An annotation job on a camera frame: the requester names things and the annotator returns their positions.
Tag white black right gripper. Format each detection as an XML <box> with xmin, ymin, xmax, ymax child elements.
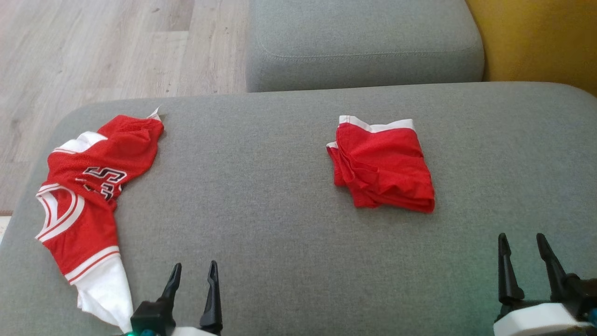
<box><xmin>493</xmin><ymin>232</ymin><xmax>594</xmax><ymax>336</ymax></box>

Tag red shorts white waistband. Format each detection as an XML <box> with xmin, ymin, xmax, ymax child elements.
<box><xmin>326</xmin><ymin>115</ymin><xmax>436</xmax><ymax>215</ymax></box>

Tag small grey sofa seat cushion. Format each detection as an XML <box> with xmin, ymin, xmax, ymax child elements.
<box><xmin>245</xmin><ymin>0</ymin><xmax>486</xmax><ymax>93</ymax></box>

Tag large grey sofa seat cushion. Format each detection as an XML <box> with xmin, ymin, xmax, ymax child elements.
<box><xmin>0</xmin><ymin>82</ymin><xmax>597</xmax><ymax>336</ymax></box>

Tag white rug brown edge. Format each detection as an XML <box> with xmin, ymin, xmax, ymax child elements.
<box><xmin>0</xmin><ymin>210</ymin><xmax>14</xmax><ymax>246</ymax></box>

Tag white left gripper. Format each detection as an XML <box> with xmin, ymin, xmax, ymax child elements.
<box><xmin>160</xmin><ymin>260</ymin><xmax>224</xmax><ymax>336</ymax></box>

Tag red white basketball jersey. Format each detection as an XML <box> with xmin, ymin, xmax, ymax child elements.
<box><xmin>35</xmin><ymin>106</ymin><xmax>165</xmax><ymax>333</ymax></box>

